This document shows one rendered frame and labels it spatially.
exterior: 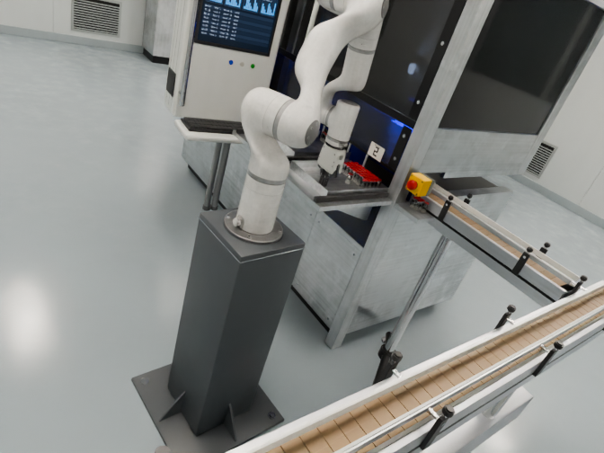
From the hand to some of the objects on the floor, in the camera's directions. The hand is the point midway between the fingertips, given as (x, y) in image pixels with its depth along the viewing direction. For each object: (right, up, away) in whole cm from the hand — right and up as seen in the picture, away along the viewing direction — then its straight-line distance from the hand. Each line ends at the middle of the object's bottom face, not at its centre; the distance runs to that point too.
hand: (324, 181), depth 171 cm
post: (+8, -79, +60) cm, 99 cm away
